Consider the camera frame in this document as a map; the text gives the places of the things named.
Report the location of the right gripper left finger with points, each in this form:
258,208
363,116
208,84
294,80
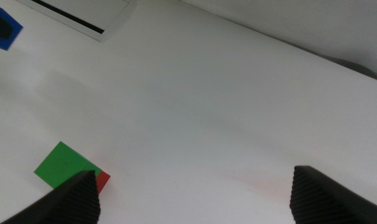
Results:
70,205

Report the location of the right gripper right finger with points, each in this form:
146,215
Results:
325,202

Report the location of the blue cube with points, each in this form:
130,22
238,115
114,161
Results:
8,42

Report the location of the red cube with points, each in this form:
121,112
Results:
103,182

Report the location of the green cube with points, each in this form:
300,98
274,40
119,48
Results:
62,165

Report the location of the white backdrop sheet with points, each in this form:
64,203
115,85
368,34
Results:
300,21

